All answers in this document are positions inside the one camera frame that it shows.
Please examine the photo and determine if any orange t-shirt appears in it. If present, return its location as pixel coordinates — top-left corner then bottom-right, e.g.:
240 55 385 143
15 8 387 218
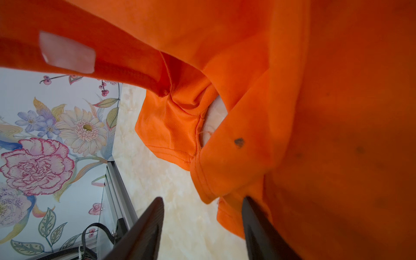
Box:
1 1 416 260

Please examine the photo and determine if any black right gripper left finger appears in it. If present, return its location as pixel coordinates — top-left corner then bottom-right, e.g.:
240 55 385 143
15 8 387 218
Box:
105 197 164 260

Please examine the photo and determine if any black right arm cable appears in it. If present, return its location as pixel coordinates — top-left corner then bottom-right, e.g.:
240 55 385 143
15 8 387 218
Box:
35 222 116 260

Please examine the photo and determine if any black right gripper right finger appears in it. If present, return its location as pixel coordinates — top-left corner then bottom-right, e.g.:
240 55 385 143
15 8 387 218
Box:
242 197 300 260

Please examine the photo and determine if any front aluminium rail frame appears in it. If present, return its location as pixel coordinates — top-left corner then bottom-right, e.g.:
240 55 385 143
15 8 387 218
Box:
27 160 139 260

